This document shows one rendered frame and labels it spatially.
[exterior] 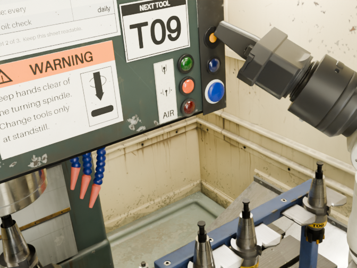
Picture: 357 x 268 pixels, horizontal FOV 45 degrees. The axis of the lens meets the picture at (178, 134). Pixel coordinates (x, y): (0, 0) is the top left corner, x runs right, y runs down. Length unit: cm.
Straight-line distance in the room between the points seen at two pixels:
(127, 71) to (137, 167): 139
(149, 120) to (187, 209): 156
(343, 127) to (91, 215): 104
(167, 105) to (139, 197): 143
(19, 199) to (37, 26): 30
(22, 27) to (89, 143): 16
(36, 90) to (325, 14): 103
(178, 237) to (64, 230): 70
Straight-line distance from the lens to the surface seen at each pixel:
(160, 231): 202
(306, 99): 57
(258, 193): 178
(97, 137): 56
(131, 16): 55
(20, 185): 70
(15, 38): 50
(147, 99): 58
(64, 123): 54
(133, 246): 196
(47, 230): 139
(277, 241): 95
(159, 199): 207
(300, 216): 103
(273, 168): 173
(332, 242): 159
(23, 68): 51
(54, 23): 51
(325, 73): 57
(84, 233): 149
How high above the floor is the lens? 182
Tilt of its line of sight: 25 degrees down
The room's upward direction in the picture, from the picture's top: 5 degrees counter-clockwise
